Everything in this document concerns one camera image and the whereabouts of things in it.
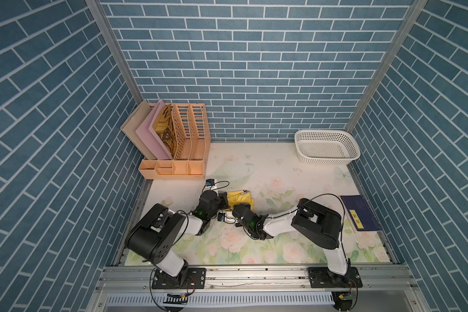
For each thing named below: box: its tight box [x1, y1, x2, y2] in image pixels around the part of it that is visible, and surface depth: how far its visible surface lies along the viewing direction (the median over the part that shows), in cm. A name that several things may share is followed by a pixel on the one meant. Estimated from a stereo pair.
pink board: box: [135, 100, 173, 160], surface depth 93 cm
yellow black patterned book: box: [152, 104, 178, 158], surface depth 103 cm
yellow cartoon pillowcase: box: [226, 189, 255, 212], surface depth 95 cm
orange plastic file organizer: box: [138, 103, 212, 181], surface depth 105 cm
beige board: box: [120, 99, 156, 160], surface depth 93 cm
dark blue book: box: [339, 195, 382, 232], surface depth 92 cm
